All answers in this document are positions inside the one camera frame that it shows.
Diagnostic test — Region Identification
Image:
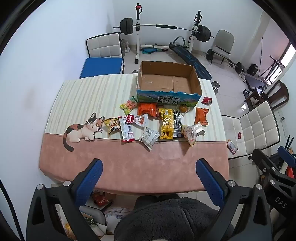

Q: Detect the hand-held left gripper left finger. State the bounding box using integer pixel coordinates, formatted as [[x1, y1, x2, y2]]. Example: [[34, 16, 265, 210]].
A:
[[26, 159, 103, 241]]

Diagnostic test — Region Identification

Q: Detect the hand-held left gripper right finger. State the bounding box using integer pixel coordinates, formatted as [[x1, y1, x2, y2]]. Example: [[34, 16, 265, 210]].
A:
[[196, 158, 272, 241]]

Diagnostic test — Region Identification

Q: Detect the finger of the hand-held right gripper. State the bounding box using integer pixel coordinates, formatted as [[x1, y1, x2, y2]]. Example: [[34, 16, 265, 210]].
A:
[[277, 146, 296, 179], [248, 148, 281, 178]]

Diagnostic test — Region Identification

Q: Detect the clear pastry packet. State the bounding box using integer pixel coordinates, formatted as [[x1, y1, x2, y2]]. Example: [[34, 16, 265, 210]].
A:
[[181, 125, 197, 146]]

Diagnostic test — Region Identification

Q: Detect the yellow panda snack packet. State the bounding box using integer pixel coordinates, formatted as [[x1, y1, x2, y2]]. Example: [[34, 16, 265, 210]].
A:
[[103, 117, 121, 135]]

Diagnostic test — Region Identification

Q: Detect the long red white packet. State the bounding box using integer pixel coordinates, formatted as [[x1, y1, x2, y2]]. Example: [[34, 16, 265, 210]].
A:
[[118, 116, 135, 142]]

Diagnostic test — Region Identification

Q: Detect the orange snack packet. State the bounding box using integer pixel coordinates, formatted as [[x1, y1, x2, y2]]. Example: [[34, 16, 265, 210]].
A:
[[194, 107, 210, 127], [137, 103, 158, 119]]

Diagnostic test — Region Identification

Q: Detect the black snack bag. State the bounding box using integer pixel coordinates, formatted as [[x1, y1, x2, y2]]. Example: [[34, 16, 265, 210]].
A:
[[172, 110, 184, 138]]

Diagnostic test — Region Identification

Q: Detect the yellow snack bag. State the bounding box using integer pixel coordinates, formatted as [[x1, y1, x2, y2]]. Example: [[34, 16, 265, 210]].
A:
[[159, 108, 176, 140]]

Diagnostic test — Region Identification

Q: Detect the white grey snack packet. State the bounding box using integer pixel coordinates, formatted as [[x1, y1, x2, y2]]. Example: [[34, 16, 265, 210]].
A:
[[137, 127, 160, 151]]

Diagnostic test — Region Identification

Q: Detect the white red printed packet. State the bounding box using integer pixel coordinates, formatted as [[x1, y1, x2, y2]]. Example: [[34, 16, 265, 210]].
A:
[[133, 114, 149, 128]]

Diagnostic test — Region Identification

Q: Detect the orange jelly cup packet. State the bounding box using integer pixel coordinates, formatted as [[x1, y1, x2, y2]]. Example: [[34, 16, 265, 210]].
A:
[[178, 104, 193, 117]]

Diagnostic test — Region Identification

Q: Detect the colourful candy bag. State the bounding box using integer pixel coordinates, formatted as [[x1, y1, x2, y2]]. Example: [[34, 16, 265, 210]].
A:
[[120, 98, 137, 115]]

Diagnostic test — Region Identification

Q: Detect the printed cardboard box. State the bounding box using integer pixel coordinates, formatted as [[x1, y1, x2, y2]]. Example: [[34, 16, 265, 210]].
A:
[[136, 61, 203, 104]]

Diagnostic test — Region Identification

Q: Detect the red bag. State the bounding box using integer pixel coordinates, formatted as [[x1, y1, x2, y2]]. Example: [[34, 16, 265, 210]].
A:
[[92, 192, 113, 207]]

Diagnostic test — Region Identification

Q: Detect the white padded chair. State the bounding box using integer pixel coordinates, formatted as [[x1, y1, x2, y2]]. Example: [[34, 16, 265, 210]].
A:
[[86, 32, 125, 73], [221, 101, 282, 159]]

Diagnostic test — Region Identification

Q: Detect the pink white packet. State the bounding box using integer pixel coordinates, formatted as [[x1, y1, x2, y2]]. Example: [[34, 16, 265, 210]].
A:
[[226, 139, 238, 155]]

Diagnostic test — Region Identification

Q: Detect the person's dark fleece garment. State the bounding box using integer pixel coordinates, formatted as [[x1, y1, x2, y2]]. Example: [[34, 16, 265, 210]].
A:
[[113, 195, 221, 241]]

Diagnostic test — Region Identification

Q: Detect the dark wooden chair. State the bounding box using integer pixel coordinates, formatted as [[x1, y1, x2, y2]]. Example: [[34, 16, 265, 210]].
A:
[[245, 80, 290, 112]]

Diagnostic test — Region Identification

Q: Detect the black treadmill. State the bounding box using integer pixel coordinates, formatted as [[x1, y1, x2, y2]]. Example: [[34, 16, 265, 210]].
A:
[[240, 54, 285, 90]]

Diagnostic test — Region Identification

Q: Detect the black speaker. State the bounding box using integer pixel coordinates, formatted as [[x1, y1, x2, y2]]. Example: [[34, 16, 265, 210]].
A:
[[246, 64, 258, 77]]

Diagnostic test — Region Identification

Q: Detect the black pole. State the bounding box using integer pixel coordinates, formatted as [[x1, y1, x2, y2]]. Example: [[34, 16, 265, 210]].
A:
[[259, 37, 264, 77]]

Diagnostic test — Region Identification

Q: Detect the short barbell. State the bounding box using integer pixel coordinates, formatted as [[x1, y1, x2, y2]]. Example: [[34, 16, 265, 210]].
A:
[[206, 45, 242, 73]]

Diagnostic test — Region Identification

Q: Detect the blue cushion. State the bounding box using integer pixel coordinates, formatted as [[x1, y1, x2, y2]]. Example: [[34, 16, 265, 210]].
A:
[[80, 57, 123, 79]]

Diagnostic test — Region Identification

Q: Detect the black sit-up bench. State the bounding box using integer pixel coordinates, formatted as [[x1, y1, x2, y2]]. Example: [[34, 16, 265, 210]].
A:
[[169, 36, 212, 80]]

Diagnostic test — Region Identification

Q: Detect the grey folding chair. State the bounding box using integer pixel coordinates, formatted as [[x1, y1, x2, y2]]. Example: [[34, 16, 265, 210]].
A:
[[211, 29, 235, 65]]

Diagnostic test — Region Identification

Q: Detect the white squat rack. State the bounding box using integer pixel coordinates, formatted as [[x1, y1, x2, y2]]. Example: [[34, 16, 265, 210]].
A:
[[134, 3, 202, 64]]

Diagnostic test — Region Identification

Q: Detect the long barbell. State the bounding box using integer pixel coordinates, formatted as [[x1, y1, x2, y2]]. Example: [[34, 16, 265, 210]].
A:
[[113, 18, 214, 43]]

